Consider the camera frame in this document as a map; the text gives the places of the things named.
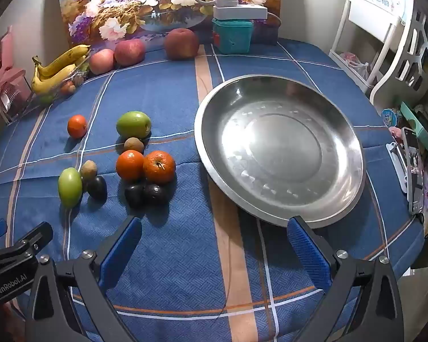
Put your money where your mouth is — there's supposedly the white chair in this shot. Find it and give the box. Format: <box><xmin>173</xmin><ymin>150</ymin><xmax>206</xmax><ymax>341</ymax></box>
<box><xmin>328</xmin><ymin>0</ymin><xmax>428</xmax><ymax>105</ymax></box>

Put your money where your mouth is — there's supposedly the teal plastic basket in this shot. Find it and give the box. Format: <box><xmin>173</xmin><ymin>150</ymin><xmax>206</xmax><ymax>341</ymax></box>
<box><xmin>211</xmin><ymin>19</ymin><xmax>254</xmax><ymax>55</ymax></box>

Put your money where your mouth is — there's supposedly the black smartphone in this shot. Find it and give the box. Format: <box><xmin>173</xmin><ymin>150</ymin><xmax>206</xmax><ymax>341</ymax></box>
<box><xmin>401</xmin><ymin>127</ymin><xmax>424</xmax><ymax>215</ymax></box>

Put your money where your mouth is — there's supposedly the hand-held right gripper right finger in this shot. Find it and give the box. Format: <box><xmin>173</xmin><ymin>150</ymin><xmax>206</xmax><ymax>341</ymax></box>
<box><xmin>286</xmin><ymin>215</ymin><xmax>404</xmax><ymax>342</ymax></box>

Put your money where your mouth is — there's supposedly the dark red apple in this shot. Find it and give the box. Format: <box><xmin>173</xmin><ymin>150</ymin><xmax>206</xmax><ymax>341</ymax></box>
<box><xmin>164</xmin><ymin>28</ymin><xmax>199</xmax><ymax>60</ymax></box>

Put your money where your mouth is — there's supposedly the elongated green jujube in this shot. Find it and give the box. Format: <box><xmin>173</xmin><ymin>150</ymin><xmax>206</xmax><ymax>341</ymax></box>
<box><xmin>58</xmin><ymin>167</ymin><xmax>83</xmax><ymax>208</ymax></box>

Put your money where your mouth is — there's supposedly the artificial flower bouquet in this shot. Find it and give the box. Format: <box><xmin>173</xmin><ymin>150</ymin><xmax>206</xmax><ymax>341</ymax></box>
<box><xmin>57</xmin><ymin>0</ymin><xmax>282</xmax><ymax>48</ymax></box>

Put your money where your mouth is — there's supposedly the clear plastic container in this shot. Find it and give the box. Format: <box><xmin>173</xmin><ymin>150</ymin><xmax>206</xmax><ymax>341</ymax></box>
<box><xmin>29</xmin><ymin>55</ymin><xmax>92</xmax><ymax>107</ymax></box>

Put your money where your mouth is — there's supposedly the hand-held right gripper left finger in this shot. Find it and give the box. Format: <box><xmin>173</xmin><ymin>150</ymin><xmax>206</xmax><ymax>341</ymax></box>
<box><xmin>26</xmin><ymin>215</ymin><xmax>143</xmax><ymax>342</ymax></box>

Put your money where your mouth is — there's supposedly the dark purple container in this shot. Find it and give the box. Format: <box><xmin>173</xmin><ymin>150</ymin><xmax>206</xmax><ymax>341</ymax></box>
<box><xmin>253</xmin><ymin>17</ymin><xmax>282</xmax><ymax>45</ymax></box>

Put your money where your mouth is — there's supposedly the pink flower bouquet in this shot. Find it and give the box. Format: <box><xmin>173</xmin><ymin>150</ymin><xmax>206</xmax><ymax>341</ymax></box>
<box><xmin>0</xmin><ymin>25</ymin><xmax>34</xmax><ymax>129</ymax></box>

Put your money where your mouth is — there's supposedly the smooth orange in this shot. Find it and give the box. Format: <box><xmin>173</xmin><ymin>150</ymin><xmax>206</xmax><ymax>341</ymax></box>
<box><xmin>116</xmin><ymin>150</ymin><xmax>145</xmax><ymax>182</ymax></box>

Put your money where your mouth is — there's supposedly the pale pink apple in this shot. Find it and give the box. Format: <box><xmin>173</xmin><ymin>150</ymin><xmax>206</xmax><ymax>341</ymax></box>
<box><xmin>89</xmin><ymin>48</ymin><xmax>115</xmax><ymax>75</ymax></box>

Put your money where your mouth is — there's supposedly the brown kiwi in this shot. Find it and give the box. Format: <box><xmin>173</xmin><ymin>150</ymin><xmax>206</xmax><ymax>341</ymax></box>
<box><xmin>80</xmin><ymin>160</ymin><xmax>98</xmax><ymax>182</ymax></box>
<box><xmin>124</xmin><ymin>137</ymin><xmax>145</xmax><ymax>154</ymax></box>

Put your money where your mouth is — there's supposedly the yellow banana bunch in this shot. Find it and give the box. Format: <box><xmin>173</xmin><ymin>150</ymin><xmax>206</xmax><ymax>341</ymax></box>
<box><xmin>31</xmin><ymin>44</ymin><xmax>91</xmax><ymax>95</ymax></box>

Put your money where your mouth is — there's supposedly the plump green jujube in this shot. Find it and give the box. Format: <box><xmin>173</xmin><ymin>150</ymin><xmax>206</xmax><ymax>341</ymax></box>
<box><xmin>116</xmin><ymin>111</ymin><xmax>152</xmax><ymax>139</ymax></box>

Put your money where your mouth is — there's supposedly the round steel plate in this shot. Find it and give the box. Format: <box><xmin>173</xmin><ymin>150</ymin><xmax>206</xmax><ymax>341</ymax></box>
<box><xmin>194</xmin><ymin>74</ymin><xmax>366</xmax><ymax>229</ymax></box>

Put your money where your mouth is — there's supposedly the teal cardboard box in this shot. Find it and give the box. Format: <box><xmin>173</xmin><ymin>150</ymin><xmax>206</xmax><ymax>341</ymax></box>
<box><xmin>399</xmin><ymin>101</ymin><xmax>428</xmax><ymax>147</ymax></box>

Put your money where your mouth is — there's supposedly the blue printed cup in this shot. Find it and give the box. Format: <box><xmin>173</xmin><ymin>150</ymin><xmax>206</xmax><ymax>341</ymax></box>
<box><xmin>381</xmin><ymin>107</ymin><xmax>403</xmax><ymax>128</ymax></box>

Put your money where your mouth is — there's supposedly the white phone holder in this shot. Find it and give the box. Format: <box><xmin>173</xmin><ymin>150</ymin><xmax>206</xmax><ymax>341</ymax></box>
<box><xmin>386</xmin><ymin>142</ymin><xmax>409</xmax><ymax>195</ymax></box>

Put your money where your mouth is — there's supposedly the blue plaid tablecloth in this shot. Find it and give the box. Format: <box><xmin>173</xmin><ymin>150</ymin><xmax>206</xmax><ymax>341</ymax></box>
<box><xmin>0</xmin><ymin>37</ymin><xmax>425</xmax><ymax>342</ymax></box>

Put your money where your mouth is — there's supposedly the small orange tangerine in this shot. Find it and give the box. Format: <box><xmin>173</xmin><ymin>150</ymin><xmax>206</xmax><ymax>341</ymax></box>
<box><xmin>67</xmin><ymin>115</ymin><xmax>88</xmax><ymax>139</ymax></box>

